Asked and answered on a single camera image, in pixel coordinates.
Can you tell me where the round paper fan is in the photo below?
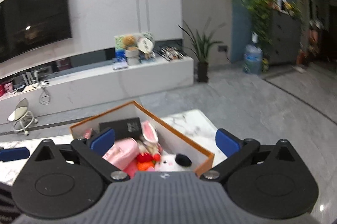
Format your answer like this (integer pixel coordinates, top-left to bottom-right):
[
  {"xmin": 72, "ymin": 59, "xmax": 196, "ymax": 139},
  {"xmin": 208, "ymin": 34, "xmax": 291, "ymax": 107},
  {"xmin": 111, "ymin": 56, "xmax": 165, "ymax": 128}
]
[{"xmin": 137, "ymin": 37, "xmax": 154, "ymax": 59}]

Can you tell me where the pink snap wallet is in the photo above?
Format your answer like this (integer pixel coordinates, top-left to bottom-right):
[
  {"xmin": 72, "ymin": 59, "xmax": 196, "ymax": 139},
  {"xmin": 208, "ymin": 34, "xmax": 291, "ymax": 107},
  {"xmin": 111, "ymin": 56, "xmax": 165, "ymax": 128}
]
[{"xmin": 103, "ymin": 138, "xmax": 139, "ymax": 170}]

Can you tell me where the black television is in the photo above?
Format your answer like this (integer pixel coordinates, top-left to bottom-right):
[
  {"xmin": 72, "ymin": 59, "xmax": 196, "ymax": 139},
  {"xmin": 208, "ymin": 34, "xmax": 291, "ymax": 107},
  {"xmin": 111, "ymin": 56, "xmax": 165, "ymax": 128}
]
[{"xmin": 1, "ymin": 0, "xmax": 72, "ymax": 62}]

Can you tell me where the potted green plant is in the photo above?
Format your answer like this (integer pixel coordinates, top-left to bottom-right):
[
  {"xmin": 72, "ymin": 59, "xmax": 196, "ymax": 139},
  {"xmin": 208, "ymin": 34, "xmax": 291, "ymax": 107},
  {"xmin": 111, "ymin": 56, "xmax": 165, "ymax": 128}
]
[{"xmin": 178, "ymin": 17, "xmax": 226, "ymax": 83}]

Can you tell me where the orange storage box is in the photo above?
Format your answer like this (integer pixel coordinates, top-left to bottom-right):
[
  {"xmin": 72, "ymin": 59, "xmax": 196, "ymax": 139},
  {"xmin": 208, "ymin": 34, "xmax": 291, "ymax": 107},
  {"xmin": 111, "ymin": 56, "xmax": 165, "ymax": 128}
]
[{"xmin": 70, "ymin": 100, "xmax": 214, "ymax": 176}]

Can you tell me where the blue water bottle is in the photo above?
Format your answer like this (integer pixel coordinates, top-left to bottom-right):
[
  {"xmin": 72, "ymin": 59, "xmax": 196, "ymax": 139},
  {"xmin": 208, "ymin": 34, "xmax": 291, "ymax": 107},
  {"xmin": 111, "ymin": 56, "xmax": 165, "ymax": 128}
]
[{"xmin": 243, "ymin": 44, "xmax": 263, "ymax": 75}]

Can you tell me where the white tv cabinet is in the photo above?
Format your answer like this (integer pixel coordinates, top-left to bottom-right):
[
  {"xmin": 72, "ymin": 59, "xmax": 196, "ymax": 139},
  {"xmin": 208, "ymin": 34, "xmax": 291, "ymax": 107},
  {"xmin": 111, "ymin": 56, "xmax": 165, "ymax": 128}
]
[{"xmin": 1, "ymin": 57, "xmax": 194, "ymax": 124}]

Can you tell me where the white plush with black ear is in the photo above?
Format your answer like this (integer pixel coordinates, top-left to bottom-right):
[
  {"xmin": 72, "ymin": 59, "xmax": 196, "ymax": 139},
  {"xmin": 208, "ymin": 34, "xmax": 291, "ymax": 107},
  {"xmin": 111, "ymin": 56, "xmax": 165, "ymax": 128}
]
[{"xmin": 154, "ymin": 153, "xmax": 193, "ymax": 172}]

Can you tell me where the dark drawer cabinet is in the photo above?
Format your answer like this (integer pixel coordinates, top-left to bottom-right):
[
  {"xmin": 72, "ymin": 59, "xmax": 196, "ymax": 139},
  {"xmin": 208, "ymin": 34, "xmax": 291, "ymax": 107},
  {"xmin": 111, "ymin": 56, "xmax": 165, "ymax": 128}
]
[{"xmin": 269, "ymin": 11, "xmax": 301, "ymax": 65}]

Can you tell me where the black cable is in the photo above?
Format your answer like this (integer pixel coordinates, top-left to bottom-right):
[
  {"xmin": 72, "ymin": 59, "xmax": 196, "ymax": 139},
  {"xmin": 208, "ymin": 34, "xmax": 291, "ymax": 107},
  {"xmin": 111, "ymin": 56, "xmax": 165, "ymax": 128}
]
[{"xmin": 38, "ymin": 80, "xmax": 52, "ymax": 105}]

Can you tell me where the small teddy bear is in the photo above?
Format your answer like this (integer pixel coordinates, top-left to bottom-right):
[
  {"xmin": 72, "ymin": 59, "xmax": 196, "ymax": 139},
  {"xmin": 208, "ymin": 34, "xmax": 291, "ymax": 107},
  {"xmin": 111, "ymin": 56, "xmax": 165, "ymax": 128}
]
[{"xmin": 122, "ymin": 35, "xmax": 138, "ymax": 51}]

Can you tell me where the black box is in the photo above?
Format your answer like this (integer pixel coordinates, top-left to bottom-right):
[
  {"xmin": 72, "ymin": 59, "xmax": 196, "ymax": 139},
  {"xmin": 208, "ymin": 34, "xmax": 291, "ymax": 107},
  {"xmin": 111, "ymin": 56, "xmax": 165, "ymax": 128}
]
[{"xmin": 99, "ymin": 117, "xmax": 142, "ymax": 141}]

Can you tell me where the crocheted white pink rabbit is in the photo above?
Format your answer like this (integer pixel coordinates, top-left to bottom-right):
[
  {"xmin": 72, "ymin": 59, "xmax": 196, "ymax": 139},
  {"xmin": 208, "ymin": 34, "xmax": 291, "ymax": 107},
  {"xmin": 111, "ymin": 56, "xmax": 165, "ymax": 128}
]
[{"xmin": 137, "ymin": 121, "xmax": 162, "ymax": 162}]

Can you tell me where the white wifi router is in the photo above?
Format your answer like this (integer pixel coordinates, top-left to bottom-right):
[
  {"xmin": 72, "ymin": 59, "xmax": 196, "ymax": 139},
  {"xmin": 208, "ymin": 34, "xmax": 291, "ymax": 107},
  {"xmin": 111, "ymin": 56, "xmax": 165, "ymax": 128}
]
[{"xmin": 22, "ymin": 70, "xmax": 41, "ymax": 92}]

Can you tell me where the white round stool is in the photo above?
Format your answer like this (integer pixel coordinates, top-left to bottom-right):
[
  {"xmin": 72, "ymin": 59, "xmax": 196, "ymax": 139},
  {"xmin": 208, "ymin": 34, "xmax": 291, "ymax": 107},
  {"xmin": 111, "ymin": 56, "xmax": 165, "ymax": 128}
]
[{"xmin": 7, "ymin": 98, "xmax": 38, "ymax": 136}]

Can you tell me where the orange crocheted ball toy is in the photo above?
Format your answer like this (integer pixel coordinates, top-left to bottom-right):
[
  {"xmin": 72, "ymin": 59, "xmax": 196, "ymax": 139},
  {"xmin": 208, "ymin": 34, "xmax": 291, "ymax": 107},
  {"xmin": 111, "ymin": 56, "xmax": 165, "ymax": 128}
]
[{"xmin": 136, "ymin": 153, "xmax": 161, "ymax": 172}]

